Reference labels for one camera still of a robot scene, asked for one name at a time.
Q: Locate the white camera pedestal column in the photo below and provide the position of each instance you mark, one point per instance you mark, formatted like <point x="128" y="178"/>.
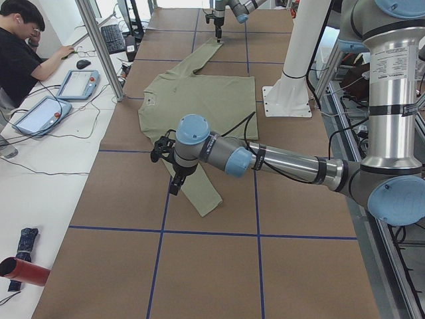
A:
<point x="289" y="97"/>

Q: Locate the olive green long-sleeve shirt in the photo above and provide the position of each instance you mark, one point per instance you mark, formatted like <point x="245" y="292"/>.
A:
<point x="212" y="115"/>

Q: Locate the person in black shirt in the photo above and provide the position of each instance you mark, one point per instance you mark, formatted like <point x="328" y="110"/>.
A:
<point x="21" y="66"/>

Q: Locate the folded dark blue umbrella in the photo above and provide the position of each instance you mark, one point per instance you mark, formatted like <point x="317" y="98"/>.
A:
<point x="24" y="250"/>

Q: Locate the black computer mouse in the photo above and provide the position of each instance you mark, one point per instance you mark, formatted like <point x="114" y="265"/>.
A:
<point x="83" y="63"/>

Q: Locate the eyeglasses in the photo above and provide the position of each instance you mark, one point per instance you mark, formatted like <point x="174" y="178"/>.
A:
<point x="83" y="54"/>

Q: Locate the black keyboard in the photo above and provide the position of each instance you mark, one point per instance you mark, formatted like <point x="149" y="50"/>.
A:
<point x="113" y="38"/>

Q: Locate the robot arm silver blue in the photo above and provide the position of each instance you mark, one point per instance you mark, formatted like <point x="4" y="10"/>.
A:
<point x="240" y="10"/>
<point x="388" y="181"/>

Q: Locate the aluminium frame post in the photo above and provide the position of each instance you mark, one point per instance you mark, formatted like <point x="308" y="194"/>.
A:
<point x="88" y="17"/>

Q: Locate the red cylinder tube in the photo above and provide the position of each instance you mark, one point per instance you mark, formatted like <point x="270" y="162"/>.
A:
<point x="24" y="271"/>

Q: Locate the blue teach pendant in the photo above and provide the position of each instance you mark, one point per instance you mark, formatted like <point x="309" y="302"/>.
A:
<point x="78" y="85"/>
<point x="42" y="117"/>

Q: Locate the black power adapter box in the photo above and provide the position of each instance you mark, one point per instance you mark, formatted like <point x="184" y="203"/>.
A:
<point x="131" y="48"/>

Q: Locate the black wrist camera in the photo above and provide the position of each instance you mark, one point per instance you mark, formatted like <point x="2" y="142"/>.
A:
<point x="209" y="16"/>
<point x="164" y="148"/>

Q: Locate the far blue teach pendant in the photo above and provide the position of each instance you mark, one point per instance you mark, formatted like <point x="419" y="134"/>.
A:
<point x="78" y="85"/>

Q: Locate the near blue teach pendant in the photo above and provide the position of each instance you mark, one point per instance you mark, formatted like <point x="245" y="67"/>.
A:
<point x="42" y="117"/>

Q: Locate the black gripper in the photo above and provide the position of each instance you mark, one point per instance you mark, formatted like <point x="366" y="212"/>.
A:
<point x="218" y="22"/>
<point x="180" y="170"/>

